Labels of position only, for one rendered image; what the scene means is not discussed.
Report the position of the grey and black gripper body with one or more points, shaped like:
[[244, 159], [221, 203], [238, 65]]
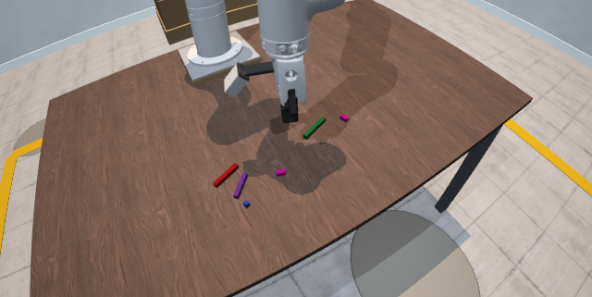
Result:
[[289, 74]]

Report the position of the red rod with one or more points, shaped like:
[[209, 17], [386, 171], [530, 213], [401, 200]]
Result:
[[225, 175]]

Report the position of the green rod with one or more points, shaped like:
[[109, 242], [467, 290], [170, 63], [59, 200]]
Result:
[[308, 133]]

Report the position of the purple rod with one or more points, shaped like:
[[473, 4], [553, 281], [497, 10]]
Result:
[[240, 185]]

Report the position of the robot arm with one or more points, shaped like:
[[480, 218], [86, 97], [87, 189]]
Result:
[[285, 29]]

